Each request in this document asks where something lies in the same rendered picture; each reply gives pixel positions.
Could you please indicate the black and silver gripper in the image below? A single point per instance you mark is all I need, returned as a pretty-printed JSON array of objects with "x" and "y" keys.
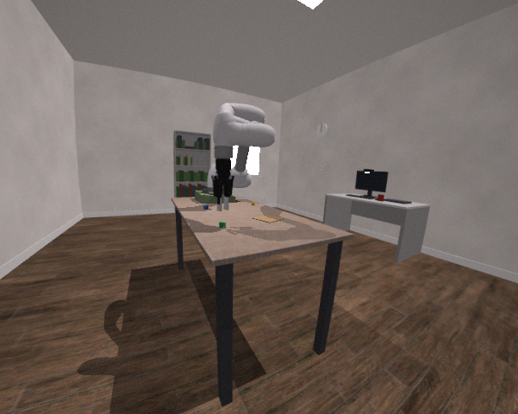
[{"x": 222, "y": 179}]

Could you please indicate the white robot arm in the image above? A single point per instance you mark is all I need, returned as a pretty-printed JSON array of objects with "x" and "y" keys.
[{"x": 227, "y": 133}]

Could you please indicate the tan mat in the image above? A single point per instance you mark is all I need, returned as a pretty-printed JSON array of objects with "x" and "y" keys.
[{"x": 267, "y": 218}]

